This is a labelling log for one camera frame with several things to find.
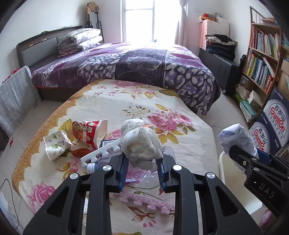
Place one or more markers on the lower Ganten cardboard box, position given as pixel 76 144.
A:
pixel 260 136

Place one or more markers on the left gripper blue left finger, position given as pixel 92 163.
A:
pixel 106 179

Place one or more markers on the blue-white paper ball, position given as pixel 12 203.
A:
pixel 237 135

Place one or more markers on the blue white carton box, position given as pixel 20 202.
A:
pixel 106 142

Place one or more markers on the white floral paper cup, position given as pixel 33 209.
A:
pixel 56 144

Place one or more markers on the pink storage cabinet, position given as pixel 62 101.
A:
pixel 209 27

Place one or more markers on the upper Ganten cardboard box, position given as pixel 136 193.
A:
pixel 276 112

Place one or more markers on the white tissue wad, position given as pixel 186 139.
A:
pixel 140 144

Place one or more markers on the wooden bookshelf with books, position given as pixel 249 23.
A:
pixel 261 65

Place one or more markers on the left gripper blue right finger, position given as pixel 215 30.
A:
pixel 176 178

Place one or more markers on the orange brown wrapper scrap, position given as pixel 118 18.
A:
pixel 81 152

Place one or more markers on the folded patterned pillows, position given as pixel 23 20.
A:
pixel 79 40

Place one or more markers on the black coat rack stand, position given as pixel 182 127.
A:
pixel 92 18

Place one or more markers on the grey checked cushion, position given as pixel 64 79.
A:
pixel 18 97

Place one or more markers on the pink foam toe separator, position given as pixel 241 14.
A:
pixel 140 200

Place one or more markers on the dark storage bench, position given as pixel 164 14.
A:
pixel 226 72

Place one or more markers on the ganten cardboard box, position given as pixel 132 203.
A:
pixel 276 112
pixel 260 136

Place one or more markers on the purple patterned quilt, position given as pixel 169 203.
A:
pixel 172 67

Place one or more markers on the pile of folded clothes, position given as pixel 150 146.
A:
pixel 221 45

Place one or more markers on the dark bed headboard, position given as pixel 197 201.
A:
pixel 42 46

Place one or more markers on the floral cream bed sheet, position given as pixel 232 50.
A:
pixel 35 177

